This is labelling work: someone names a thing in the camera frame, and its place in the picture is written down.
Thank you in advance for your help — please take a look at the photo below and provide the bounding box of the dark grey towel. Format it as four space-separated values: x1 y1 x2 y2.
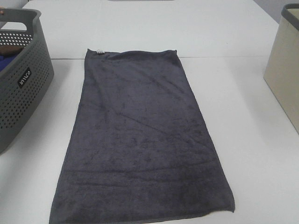
49 50 235 224

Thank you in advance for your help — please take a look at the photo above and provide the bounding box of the brown cloth in basket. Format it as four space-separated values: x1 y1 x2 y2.
0 45 24 56

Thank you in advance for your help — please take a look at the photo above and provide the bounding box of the blue cloth in basket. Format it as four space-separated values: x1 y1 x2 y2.
0 54 17 71

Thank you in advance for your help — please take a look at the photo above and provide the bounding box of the beige fabric storage box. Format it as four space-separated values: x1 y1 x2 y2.
264 3 299 131

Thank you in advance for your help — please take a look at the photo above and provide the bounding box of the grey perforated plastic basket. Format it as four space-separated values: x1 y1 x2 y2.
0 8 54 152

